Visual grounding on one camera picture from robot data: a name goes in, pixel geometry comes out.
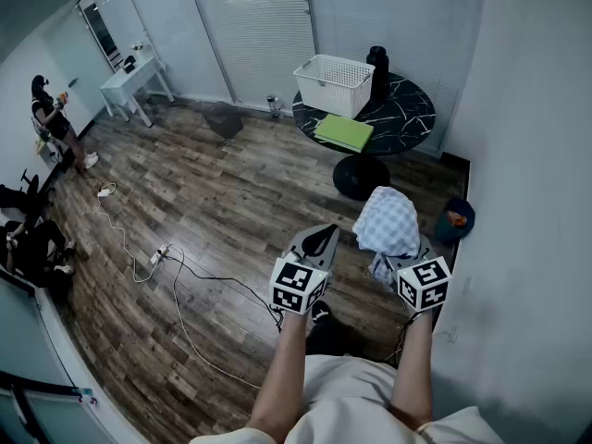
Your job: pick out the black desk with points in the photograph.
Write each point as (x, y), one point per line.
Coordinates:
(57, 169)

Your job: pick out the tall framed wall mirror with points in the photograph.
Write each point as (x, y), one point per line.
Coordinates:
(99, 30)

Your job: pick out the person's black shoe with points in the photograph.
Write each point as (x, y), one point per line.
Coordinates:
(321, 312)

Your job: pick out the person's left forearm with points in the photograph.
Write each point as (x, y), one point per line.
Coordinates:
(287, 363)

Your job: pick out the small white flower pot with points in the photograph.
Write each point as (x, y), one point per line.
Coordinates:
(137, 49)

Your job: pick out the white plastic laundry basket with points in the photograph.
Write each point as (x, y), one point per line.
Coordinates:
(333, 86)

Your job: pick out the person's right forearm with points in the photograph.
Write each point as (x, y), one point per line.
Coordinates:
(414, 368)

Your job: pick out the clear water bottle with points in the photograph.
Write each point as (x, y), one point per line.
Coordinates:
(275, 107)

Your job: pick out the white power adapter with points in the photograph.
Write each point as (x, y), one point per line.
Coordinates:
(106, 191)

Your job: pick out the person's cream shirt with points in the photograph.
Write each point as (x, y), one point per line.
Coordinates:
(347, 400)

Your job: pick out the dark bag with orange patch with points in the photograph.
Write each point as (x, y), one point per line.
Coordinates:
(453, 227)

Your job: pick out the blue checked clothes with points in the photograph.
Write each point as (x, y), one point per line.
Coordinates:
(388, 220)

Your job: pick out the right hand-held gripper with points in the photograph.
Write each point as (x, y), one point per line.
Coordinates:
(423, 285)

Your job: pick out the black office chair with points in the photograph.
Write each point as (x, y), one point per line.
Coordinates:
(28, 188)

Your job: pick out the white window blind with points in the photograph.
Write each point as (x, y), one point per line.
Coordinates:
(259, 26)

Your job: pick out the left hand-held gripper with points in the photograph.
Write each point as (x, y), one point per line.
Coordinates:
(296, 278)

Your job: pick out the black bottle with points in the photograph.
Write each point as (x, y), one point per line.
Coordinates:
(378, 72)

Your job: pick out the black square plastic part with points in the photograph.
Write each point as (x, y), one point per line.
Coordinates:
(224, 120)

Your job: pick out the round black marble table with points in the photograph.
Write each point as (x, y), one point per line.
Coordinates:
(402, 114)

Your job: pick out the white desk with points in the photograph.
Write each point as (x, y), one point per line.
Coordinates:
(129, 81)

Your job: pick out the yellow-green small tray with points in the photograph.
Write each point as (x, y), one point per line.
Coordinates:
(42, 145)

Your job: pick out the white power strip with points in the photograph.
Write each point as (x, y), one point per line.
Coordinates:
(158, 255)

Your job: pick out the green folder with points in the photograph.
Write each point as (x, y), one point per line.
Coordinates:
(344, 132)

